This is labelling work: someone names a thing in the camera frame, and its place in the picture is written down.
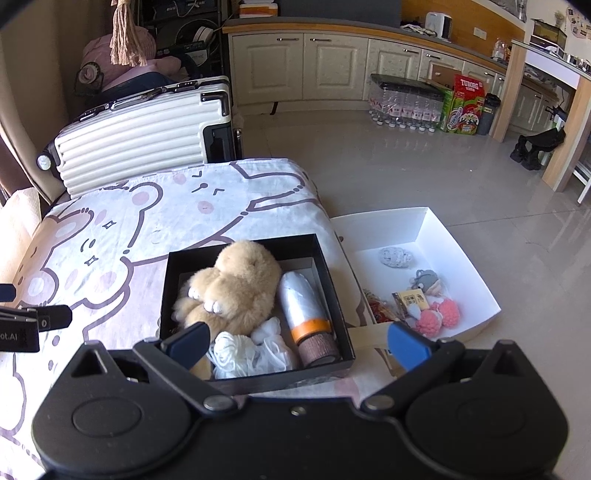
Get white yarn ball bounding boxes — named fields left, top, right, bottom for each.
left=208, top=332, right=259, bottom=380

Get white cardboard box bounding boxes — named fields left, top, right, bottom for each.
left=330, top=207, right=502, bottom=344

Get beige string mop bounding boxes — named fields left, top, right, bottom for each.
left=109, top=0, right=149, bottom=68

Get pink cloth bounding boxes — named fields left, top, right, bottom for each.
left=134, top=54, right=182, bottom=77

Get black metal rack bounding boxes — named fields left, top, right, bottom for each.
left=139, top=0, right=232, bottom=79

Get black cardboard box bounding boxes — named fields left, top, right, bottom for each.
left=158, top=234, right=356, bottom=395

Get red green carton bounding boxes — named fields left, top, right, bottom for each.
left=441, top=74, right=486, bottom=136

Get white orange storage box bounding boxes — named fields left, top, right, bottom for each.
left=238, top=0, right=280, bottom=19

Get beige plush bunny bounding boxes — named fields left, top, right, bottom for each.
left=172, top=240, right=283, bottom=380

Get brown bandage roll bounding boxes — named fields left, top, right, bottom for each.
left=295, top=333, right=340, bottom=368

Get white ribbed suitcase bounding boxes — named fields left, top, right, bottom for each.
left=37, top=76, right=243, bottom=197

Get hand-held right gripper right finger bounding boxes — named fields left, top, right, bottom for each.
left=360, top=322, right=536, bottom=411

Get wooden table white top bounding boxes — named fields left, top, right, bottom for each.
left=492, top=39, right=591, bottom=192

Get grey plush keychain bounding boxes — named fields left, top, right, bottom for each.
left=410, top=269, right=444, bottom=296

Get silver film roll orange band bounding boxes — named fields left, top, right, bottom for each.
left=278, top=271, right=333, bottom=344

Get white mesh bundle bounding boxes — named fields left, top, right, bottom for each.
left=252, top=318, right=301, bottom=370

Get printed bear blanket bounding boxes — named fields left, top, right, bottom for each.
left=0, top=158, right=398, bottom=467

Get pack of water bottles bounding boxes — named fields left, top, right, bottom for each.
left=369, top=74, right=446, bottom=134

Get small brown carton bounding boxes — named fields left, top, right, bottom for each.
left=427, top=62, right=455, bottom=90

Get small yellow card box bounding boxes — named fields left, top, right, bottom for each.
left=392, top=290, right=428, bottom=319

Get black panel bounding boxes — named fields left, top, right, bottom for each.
left=279, top=0, right=402, bottom=28

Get white chair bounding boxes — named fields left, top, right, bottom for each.
left=573, top=157, right=591, bottom=206

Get grey knitted toy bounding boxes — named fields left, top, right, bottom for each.
left=381, top=246, right=413, bottom=268

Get dark bag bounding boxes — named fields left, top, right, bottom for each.
left=99, top=69, right=185, bottom=104

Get black trash bin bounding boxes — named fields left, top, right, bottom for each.
left=478, top=93, right=502, bottom=136

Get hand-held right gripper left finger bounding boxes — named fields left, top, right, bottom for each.
left=69, top=322, right=238, bottom=411

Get white countertop appliance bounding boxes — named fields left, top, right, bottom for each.
left=425, top=11, right=455, bottom=42

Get cream kitchen cabinets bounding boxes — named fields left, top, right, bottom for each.
left=224, top=18, right=559, bottom=134

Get pink pom-pom toy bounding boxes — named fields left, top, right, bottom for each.
left=414, top=298, right=461, bottom=335

